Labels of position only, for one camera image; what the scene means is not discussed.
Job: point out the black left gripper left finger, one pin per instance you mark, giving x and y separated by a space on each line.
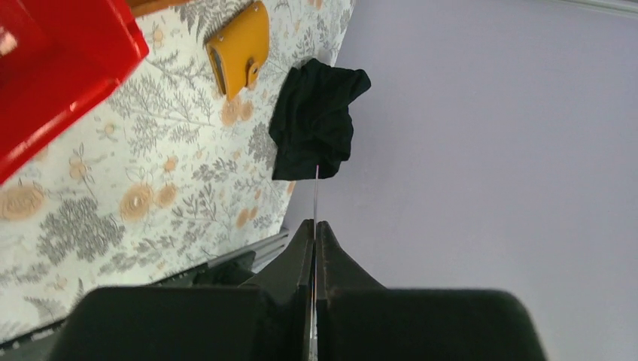
266 317

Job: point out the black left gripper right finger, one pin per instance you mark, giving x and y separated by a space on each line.
360 319

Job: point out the yellow leather card holder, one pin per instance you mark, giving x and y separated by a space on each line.
239 50

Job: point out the floral table mat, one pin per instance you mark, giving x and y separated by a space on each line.
164 175

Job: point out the black cloth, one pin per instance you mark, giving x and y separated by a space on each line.
311 125

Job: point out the brown compartment organizer tray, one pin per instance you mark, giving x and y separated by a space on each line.
140 8

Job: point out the red plastic bin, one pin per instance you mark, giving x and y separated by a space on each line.
59 59

